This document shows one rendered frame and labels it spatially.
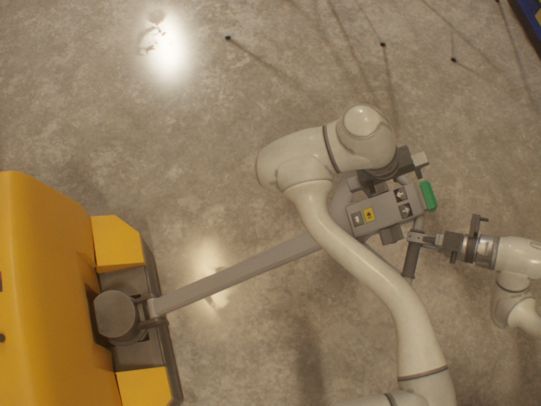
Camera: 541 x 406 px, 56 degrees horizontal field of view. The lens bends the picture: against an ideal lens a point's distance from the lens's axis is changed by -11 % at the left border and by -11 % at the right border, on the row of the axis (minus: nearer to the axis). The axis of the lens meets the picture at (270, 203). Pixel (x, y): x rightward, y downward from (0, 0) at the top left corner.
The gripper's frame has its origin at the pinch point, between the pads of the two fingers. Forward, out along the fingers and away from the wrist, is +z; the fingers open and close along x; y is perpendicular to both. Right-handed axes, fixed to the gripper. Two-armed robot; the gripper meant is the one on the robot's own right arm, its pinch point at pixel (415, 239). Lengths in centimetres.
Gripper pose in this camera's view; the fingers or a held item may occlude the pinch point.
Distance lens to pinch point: 151.8
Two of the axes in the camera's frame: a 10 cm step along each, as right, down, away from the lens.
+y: -2.4, 9.5, -1.8
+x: 3.6, 2.6, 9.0
